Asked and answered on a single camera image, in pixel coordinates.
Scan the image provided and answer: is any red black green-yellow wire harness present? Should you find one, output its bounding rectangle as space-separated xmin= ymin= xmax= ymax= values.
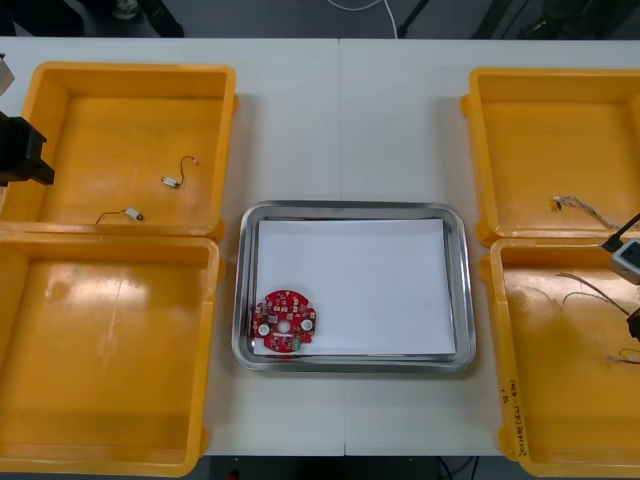
xmin=555 ymin=271 xmax=640 ymax=365

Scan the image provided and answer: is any round red circuit board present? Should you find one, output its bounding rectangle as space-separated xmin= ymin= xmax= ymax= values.
xmin=253 ymin=288 xmax=320 ymax=354

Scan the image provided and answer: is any blue-white twisted wire harness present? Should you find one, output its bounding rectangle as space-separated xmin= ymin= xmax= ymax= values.
xmin=552 ymin=196 xmax=622 ymax=230

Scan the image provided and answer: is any white paper sheet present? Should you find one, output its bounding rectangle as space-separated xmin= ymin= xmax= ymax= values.
xmin=253 ymin=218 xmax=459 ymax=357

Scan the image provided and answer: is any white floor cable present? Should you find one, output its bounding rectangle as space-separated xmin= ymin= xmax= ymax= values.
xmin=327 ymin=0 xmax=401 ymax=39

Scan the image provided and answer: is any black chair base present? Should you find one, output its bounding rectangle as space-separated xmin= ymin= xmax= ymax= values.
xmin=469 ymin=0 xmax=640 ymax=39

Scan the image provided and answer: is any steel tray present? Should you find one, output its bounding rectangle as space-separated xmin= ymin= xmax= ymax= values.
xmin=231 ymin=199 xmax=476 ymax=375

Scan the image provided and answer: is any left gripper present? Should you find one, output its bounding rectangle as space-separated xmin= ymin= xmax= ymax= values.
xmin=0 ymin=115 xmax=56 ymax=187

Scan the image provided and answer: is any yellow-orange plastic bin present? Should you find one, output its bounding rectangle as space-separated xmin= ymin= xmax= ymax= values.
xmin=0 ymin=222 xmax=226 ymax=479
xmin=0 ymin=60 xmax=239 ymax=239
xmin=459 ymin=67 xmax=640 ymax=249
xmin=478 ymin=238 xmax=640 ymax=479

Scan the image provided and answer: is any small metal solenoid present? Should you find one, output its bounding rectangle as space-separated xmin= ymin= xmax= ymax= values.
xmin=160 ymin=155 xmax=200 ymax=191
xmin=95 ymin=207 xmax=146 ymax=225

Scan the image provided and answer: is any black chair leg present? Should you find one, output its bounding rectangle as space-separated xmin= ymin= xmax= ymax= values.
xmin=148 ymin=0 xmax=187 ymax=37

